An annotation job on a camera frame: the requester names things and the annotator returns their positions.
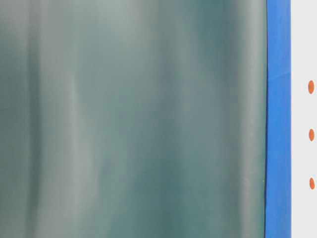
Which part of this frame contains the green backdrop curtain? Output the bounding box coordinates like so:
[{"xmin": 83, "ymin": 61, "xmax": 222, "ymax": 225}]
[{"xmin": 0, "ymin": 0, "xmax": 267, "ymax": 238}]

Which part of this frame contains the blue mat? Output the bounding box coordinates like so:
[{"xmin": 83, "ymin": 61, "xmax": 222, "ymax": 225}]
[{"xmin": 265, "ymin": 0, "xmax": 291, "ymax": 238}]

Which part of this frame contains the white paper sheet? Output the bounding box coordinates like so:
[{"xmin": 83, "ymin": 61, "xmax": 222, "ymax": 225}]
[{"xmin": 291, "ymin": 0, "xmax": 317, "ymax": 238}]

